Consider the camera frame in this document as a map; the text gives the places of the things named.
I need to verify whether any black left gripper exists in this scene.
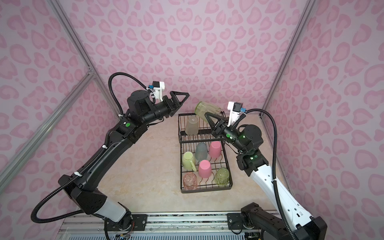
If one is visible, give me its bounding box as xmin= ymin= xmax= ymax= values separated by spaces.
xmin=141 ymin=91 xmax=189 ymax=127

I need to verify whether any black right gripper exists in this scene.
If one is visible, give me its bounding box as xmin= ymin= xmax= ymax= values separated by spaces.
xmin=205 ymin=113 xmax=249 ymax=154

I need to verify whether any aluminium diagonal frame bar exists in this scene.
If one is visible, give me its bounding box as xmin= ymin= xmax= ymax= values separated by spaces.
xmin=1 ymin=70 xmax=95 ymax=193

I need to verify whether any magenta pink plastic cup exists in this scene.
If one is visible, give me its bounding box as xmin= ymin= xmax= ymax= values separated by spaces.
xmin=198 ymin=160 xmax=212 ymax=179

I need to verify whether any clear green plastic cup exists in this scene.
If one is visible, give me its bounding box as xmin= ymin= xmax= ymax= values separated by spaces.
xmin=195 ymin=101 xmax=222 ymax=123

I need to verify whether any frosted pale green textured cup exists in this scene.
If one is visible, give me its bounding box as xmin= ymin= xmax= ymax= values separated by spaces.
xmin=185 ymin=116 xmax=199 ymax=136

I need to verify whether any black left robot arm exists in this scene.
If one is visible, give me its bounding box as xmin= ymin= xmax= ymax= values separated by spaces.
xmin=59 ymin=90 xmax=189 ymax=230

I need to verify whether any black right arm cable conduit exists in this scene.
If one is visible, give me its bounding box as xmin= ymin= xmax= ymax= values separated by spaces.
xmin=239 ymin=108 xmax=298 ymax=240

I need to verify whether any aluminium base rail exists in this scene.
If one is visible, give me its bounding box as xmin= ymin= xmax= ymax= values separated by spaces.
xmin=56 ymin=212 xmax=273 ymax=240

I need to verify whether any bright green clear cup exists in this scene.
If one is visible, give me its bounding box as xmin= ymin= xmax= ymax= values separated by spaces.
xmin=215 ymin=168 xmax=230 ymax=186

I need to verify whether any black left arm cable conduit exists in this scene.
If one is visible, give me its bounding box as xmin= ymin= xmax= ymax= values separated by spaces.
xmin=107 ymin=71 xmax=148 ymax=116

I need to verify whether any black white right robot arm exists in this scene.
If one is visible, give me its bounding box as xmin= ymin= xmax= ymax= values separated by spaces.
xmin=205 ymin=112 xmax=328 ymax=240

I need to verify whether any clear pink plastic cup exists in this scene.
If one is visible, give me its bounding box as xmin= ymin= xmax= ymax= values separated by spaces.
xmin=183 ymin=173 xmax=198 ymax=191

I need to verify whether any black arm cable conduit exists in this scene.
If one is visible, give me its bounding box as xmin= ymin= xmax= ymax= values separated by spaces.
xmin=107 ymin=71 xmax=148 ymax=116
xmin=239 ymin=108 xmax=298 ymax=240

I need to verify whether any frosted teal textured cup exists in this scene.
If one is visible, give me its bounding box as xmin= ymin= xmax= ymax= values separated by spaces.
xmin=195 ymin=143 xmax=208 ymax=163

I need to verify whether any light green ceramic mug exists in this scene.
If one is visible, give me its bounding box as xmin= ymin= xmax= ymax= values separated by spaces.
xmin=182 ymin=152 xmax=197 ymax=172

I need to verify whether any aluminium corner frame post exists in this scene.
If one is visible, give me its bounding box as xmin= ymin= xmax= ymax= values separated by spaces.
xmin=262 ymin=0 xmax=319 ymax=110
xmin=47 ymin=1 xmax=119 ymax=116

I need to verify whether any aluminium corner frame post right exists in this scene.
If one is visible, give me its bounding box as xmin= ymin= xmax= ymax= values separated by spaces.
xmin=262 ymin=0 xmax=319 ymax=110

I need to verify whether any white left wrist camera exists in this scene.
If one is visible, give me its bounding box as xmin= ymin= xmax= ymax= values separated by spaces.
xmin=147 ymin=81 xmax=165 ymax=104

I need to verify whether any aluminium corner frame post left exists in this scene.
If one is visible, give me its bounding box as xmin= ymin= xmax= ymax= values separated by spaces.
xmin=47 ymin=1 xmax=119 ymax=116

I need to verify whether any black wire dish rack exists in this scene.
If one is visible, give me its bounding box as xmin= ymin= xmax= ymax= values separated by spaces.
xmin=177 ymin=112 xmax=233 ymax=194

